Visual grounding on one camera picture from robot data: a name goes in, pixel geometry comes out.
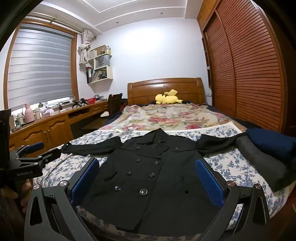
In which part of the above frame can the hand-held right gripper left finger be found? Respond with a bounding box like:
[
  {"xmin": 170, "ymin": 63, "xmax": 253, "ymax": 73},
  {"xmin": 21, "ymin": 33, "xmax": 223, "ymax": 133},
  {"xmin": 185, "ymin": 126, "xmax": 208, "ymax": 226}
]
[{"xmin": 24, "ymin": 157, "xmax": 100, "ymax": 241}]

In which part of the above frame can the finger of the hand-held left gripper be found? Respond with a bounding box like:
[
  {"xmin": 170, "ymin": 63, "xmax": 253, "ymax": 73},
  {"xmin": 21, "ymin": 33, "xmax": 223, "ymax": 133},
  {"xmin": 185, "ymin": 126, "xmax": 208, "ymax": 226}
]
[
  {"xmin": 17, "ymin": 148, "xmax": 62, "ymax": 166},
  {"xmin": 10, "ymin": 142, "xmax": 45, "ymax": 160}
]

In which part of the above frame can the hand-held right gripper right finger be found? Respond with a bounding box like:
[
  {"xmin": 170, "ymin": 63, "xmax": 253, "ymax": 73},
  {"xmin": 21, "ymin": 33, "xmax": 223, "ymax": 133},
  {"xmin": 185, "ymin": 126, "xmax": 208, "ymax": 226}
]
[{"xmin": 195, "ymin": 158, "xmax": 271, "ymax": 241}]

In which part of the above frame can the black button coat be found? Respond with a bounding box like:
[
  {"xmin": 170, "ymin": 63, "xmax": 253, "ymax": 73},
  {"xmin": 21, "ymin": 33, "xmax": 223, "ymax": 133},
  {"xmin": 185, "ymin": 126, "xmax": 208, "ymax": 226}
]
[{"xmin": 60, "ymin": 129, "xmax": 247, "ymax": 232}]

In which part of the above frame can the person's left hand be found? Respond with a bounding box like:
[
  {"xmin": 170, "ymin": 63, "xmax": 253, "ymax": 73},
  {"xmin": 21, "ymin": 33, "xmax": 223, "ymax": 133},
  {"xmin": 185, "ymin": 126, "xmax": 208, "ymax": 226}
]
[{"xmin": 20, "ymin": 179, "xmax": 33, "ymax": 207}]

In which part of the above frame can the wooden desk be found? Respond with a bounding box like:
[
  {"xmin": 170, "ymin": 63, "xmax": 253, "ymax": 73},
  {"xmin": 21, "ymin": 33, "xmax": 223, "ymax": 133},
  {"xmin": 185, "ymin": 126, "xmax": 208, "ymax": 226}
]
[{"xmin": 9, "ymin": 98, "xmax": 109, "ymax": 153}]

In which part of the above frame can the blue floral bedsheet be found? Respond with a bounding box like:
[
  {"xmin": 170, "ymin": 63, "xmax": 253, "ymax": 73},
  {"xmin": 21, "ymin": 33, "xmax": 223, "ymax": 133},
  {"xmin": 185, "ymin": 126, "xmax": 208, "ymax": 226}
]
[{"xmin": 35, "ymin": 126, "xmax": 289, "ymax": 232}]

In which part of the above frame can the pink bottle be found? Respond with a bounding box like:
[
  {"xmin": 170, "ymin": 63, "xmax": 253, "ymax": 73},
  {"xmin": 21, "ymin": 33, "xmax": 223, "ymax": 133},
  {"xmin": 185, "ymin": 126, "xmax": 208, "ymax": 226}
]
[{"xmin": 24, "ymin": 103, "xmax": 35, "ymax": 123}]

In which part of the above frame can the grey folded garment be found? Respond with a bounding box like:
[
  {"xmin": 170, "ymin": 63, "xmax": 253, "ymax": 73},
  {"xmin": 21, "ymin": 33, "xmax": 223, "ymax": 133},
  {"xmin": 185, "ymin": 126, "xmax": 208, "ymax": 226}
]
[{"xmin": 236, "ymin": 136, "xmax": 296, "ymax": 192}]

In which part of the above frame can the black clamp tool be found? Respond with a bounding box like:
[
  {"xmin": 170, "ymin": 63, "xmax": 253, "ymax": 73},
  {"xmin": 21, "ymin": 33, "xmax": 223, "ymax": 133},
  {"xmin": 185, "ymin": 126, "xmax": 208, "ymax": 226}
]
[{"xmin": 70, "ymin": 98, "xmax": 87, "ymax": 109}]

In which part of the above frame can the navy folded garment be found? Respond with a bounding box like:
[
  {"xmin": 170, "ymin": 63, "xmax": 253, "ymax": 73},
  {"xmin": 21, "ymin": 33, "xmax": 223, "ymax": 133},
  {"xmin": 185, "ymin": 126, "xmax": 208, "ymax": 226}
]
[{"xmin": 245, "ymin": 128, "xmax": 296, "ymax": 163}]

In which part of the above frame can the grey window blind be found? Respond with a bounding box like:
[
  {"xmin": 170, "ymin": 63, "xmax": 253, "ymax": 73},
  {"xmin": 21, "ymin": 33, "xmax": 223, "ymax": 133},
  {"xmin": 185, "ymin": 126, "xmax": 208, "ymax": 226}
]
[{"xmin": 8, "ymin": 26, "xmax": 73, "ymax": 112}]

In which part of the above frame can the red floral blanket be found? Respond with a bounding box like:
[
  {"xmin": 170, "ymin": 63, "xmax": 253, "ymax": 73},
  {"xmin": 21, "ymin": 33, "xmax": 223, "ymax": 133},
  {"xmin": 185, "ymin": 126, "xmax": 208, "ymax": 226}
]
[{"xmin": 98, "ymin": 103, "xmax": 234, "ymax": 133}]

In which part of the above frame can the dark chair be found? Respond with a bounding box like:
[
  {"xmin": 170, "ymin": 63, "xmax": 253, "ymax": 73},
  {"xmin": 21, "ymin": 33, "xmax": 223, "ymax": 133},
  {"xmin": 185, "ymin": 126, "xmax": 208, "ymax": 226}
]
[{"xmin": 81, "ymin": 93, "xmax": 123, "ymax": 129}]

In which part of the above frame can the yellow plush toy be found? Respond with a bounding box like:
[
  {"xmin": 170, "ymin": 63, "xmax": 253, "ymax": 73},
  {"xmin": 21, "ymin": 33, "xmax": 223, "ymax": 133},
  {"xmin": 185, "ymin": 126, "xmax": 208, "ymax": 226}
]
[{"xmin": 155, "ymin": 89, "xmax": 184, "ymax": 105}]

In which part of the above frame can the stack of books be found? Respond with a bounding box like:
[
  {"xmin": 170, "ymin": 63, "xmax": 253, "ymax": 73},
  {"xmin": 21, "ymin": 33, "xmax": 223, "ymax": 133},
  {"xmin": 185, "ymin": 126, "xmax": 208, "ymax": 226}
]
[{"xmin": 91, "ymin": 70, "xmax": 108, "ymax": 82}]

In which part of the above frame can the tied beige curtain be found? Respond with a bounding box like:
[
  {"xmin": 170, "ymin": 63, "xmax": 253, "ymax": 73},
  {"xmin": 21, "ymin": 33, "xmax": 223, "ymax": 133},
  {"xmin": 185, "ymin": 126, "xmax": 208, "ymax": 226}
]
[{"xmin": 78, "ymin": 29, "xmax": 96, "ymax": 66}]

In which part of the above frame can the wooden headboard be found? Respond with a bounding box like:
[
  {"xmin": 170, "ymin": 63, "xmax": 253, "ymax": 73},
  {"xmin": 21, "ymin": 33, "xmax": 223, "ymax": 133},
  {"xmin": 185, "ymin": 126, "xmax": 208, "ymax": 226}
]
[{"xmin": 127, "ymin": 77, "xmax": 205, "ymax": 107}]

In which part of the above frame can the grey paper bag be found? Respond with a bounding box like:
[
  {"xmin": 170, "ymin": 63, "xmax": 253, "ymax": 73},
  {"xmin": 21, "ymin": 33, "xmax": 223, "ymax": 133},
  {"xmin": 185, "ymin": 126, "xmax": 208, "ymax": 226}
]
[{"xmin": 96, "ymin": 56, "xmax": 109, "ymax": 69}]

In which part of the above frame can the wooden louvered wardrobe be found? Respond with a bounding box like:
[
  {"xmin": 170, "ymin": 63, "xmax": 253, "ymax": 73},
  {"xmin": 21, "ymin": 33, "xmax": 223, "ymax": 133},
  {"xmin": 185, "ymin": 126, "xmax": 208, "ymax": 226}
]
[{"xmin": 197, "ymin": 0, "xmax": 296, "ymax": 142}]

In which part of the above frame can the curtain rod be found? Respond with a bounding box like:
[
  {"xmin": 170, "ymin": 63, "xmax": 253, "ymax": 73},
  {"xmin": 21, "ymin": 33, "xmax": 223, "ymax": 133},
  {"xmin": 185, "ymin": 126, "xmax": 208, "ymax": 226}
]
[{"xmin": 50, "ymin": 17, "xmax": 96, "ymax": 39}]

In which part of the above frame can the wooden window frame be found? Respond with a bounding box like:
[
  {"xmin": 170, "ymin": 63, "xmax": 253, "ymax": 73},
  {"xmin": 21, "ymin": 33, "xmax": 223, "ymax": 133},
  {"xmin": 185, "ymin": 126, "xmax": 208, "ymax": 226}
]
[{"xmin": 3, "ymin": 19, "xmax": 79, "ymax": 112}]

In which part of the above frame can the white wall shelf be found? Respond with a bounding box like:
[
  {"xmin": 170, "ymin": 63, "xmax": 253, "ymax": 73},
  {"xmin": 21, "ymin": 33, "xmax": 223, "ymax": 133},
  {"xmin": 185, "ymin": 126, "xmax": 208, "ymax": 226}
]
[{"xmin": 86, "ymin": 45, "xmax": 114, "ymax": 84}]

